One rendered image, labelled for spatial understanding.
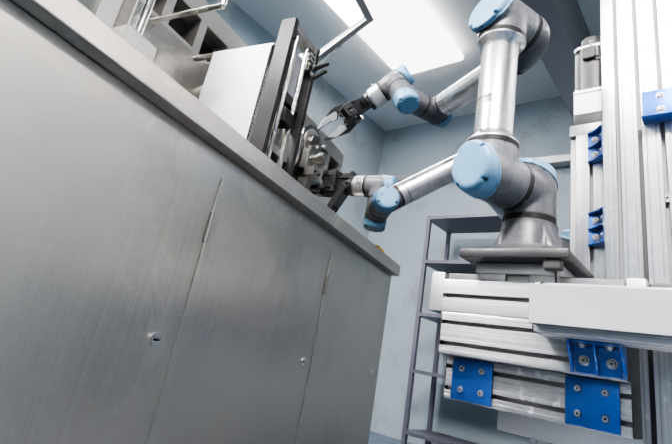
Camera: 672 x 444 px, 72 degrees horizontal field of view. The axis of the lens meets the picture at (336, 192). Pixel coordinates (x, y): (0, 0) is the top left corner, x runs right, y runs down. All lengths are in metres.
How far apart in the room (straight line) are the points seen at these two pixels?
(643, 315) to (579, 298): 0.09
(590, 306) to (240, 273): 0.63
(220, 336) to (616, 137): 1.04
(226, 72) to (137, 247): 0.94
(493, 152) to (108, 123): 0.72
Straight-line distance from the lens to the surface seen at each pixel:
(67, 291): 0.70
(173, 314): 0.83
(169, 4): 1.72
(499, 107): 1.11
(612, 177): 1.29
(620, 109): 1.37
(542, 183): 1.12
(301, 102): 1.43
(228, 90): 1.53
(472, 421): 4.10
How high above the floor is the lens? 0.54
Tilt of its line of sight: 19 degrees up
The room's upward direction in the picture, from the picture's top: 11 degrees clockwise
